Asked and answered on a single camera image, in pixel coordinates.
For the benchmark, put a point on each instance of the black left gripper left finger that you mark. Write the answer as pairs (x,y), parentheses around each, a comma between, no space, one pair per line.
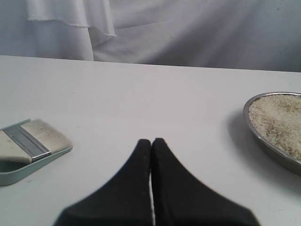
(123,201)

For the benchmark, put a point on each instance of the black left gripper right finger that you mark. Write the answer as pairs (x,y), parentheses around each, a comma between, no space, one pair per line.
(182,200)

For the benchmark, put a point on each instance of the steel plate of rice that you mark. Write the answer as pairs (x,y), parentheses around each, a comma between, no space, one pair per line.
(274,119)

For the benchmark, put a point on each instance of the flat white bristle brush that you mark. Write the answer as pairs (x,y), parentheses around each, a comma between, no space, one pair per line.
(30,141)

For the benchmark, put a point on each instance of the pale green plastic tray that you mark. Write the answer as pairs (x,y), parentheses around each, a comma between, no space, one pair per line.
(12,172)

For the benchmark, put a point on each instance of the white backdrop cloth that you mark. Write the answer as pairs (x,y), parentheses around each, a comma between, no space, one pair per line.
(241,34)

